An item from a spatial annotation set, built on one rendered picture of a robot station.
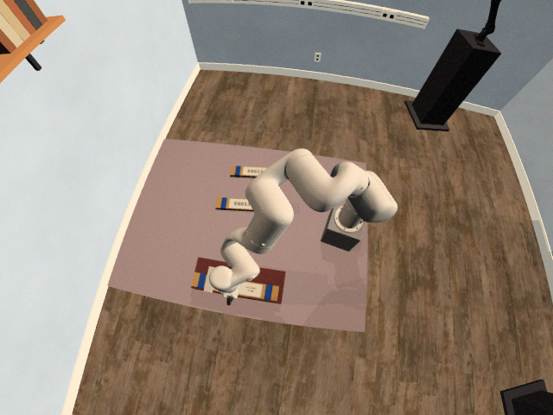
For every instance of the cream label strip with blue and orange bands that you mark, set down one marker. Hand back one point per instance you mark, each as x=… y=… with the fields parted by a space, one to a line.
x=247 y=289
x=245 y=171
x=237 y=204

